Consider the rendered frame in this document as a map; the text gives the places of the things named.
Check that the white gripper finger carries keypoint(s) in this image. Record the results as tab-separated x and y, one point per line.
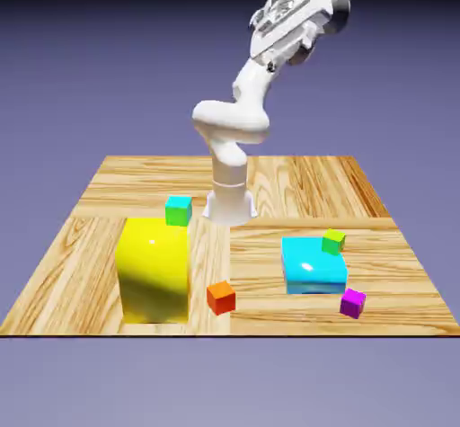
302	53
270	66

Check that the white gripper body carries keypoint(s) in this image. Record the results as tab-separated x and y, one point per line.
287	24

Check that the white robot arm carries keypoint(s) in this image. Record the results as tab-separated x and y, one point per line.
229	189

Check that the small teal green cube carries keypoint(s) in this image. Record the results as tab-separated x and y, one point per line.
178	213

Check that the small lime green cube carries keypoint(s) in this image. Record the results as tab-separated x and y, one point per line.
333	243

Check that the small orange cube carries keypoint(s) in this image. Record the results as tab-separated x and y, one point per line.
220	298

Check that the small purple cube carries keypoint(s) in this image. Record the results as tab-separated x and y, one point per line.
352	304

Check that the large cyan box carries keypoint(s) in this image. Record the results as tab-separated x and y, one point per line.
311	265

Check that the large yellow box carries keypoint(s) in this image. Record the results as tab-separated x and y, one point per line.
152	254

